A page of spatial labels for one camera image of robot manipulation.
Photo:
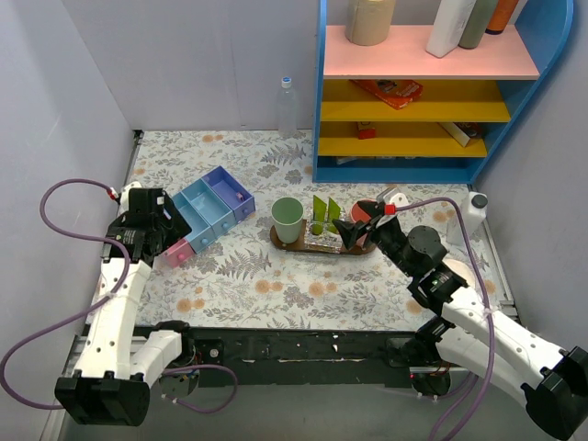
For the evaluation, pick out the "white tall bottle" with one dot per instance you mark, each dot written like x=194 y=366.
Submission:
x=450 y=21

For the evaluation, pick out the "lime green toothpaste tube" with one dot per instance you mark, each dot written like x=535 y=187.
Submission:
x=319 y=209
x=333 y=213

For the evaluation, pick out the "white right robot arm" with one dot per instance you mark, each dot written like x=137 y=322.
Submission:
x=549 y=381

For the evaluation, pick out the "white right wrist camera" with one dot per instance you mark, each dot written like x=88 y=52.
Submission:
x=392 y=195

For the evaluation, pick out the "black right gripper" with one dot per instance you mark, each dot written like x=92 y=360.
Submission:
x=367 y=228

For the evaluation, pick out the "clear textured toothbrush holder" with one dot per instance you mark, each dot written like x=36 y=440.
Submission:
x=327 y=242

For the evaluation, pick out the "orange bottle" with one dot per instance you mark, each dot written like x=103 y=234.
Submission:
x=501 y=16

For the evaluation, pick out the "red orange snack box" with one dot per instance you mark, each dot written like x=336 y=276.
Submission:
x=395 y=93

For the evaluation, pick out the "green plastic cup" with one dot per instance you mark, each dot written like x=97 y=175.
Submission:
x=287 y=214

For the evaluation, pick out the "pink plastic cup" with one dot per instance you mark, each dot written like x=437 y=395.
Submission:
x=365 y=215

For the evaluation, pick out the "clear plastic water bottle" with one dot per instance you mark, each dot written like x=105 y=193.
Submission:
x=287 y=108

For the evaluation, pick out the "white brown flat box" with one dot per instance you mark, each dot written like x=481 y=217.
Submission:
x=464 y=133

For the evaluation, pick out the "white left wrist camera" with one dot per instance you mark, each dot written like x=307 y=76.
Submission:
x=122 y=196

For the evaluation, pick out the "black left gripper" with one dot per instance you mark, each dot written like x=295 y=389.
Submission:
x=172 y=220

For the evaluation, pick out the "oval wooden tray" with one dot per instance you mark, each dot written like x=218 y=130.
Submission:
x=298 y=246

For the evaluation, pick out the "purple drawer box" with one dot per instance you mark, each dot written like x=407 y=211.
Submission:
x=226 y=186

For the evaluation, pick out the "light blue drawer box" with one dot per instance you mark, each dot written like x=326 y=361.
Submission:
x=210 y=207

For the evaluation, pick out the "toilet paper roll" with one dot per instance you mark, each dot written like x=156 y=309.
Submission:
x=462 y=270

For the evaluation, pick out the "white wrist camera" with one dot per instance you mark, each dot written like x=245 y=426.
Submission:
x=122 y=196
x=392 y=195

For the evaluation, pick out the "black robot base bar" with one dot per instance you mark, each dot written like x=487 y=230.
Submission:
x=256 y=357

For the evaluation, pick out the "red small box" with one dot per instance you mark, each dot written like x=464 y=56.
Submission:
x=366 y=130

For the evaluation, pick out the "beige paper towel roll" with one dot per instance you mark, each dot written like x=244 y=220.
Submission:
x=368 y=21

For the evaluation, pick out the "blue wooden shelf unit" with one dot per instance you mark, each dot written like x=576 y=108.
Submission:
x=490 y=85

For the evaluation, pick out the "grey green bottle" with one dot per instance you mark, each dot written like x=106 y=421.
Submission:
x=479 y=19

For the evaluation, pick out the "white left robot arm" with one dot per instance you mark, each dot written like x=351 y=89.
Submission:
x=111 y=385

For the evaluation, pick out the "pink drawer box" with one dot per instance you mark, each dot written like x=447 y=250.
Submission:
x=178 y=253

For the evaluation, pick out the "white bottle grey cap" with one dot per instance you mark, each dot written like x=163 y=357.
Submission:
x=473 y=210

